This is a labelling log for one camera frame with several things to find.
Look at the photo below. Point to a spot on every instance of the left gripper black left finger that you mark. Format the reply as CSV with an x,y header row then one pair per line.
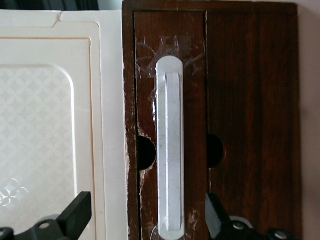
x,y
65,225

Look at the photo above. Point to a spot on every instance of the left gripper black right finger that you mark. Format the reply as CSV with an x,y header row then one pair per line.
x,y
220,225

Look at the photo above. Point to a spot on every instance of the dark wooden drawer cabinet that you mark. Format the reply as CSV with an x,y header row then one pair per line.
x,y
128,75

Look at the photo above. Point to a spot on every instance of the clear adhesive tape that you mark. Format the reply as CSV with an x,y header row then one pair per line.
x,y
170,47

